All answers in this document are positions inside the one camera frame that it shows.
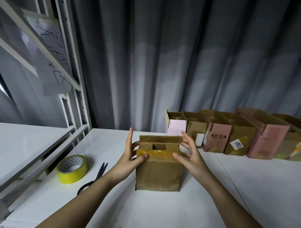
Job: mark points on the person's left hand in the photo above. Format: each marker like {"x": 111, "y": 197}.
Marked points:
{"x": 122, "y": 167}

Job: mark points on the pink and yellow printed box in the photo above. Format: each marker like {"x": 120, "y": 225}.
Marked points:
{"x": 177, "y": 127}

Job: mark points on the taped brown cardboard box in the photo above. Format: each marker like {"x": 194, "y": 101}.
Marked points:
{"x": 160, "y": 176}

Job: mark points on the handwritten paper sheet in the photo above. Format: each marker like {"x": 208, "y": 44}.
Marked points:
{"x": 54, "y": 77}
{"x": 51, "y": 37}

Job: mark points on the person's right forearm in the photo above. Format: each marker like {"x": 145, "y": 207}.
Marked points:
{"x": 230, "y": 204}

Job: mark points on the brown box with 7020 sticker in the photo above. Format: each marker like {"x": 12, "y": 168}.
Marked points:
{"x": 242, "y": 136}

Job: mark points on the person's left forearm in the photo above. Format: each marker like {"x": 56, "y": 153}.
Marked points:
{"x": 77, "y": 204}

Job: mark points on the small brown labelled carton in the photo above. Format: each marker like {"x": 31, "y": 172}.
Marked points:
{"x": 289, "y": 145}

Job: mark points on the white metal shelf rack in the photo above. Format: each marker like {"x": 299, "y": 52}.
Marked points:
{"x": 75, "y": 84}

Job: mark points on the black scissors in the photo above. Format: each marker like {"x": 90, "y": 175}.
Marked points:
{"x": 99, "y": 170}

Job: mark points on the brown box with white label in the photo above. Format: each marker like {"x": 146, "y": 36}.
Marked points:
{"x": 195, "y": 127}

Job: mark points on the yellow tape roll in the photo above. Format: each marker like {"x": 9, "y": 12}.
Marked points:
{"x": 70, "y": 176}

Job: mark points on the person's right hand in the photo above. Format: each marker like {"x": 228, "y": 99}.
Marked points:
{"x": 195, "y": 164}

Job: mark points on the orange and white carton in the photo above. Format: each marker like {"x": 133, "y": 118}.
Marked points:
{"x": 297, "y": 152}

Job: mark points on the pink lettered cardboard box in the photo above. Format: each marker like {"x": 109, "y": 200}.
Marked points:
{"x": 218, "y": 138}
{"x": 268, "y": 141}

